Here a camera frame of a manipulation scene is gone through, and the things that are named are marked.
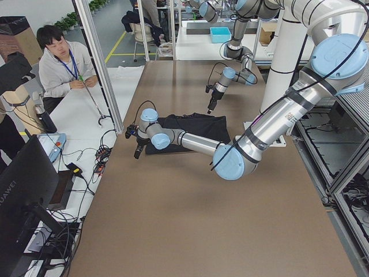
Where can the long metal grabber tool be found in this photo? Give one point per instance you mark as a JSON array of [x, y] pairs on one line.
[[102, 116]]

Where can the blue teach pendant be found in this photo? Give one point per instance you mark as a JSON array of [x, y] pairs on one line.
[[52, 144]]

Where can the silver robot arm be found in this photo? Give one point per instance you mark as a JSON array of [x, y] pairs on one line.
[[336, 67], [244, 10]]

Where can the blue plastic bin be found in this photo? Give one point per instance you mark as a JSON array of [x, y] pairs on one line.
[[219, 34]]

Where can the seated man in grey hoodie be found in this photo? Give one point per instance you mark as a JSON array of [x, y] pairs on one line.
[[64, 66]]

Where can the black Huawei monitor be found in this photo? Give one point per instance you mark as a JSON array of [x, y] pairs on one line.
[[27, 187]]

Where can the black printed t-shirt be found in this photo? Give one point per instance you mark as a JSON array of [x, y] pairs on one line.
[[208, 126]]

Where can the black water bottle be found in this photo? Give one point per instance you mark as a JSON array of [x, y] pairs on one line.
[[44, 118]]

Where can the aluminium frame post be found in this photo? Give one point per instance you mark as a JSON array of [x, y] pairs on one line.
[[87, 26]]

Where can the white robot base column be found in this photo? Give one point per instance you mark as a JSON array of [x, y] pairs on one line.
[[288, 44]]

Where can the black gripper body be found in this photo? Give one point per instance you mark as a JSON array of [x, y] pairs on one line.
[[214, 97], [140, 142]]

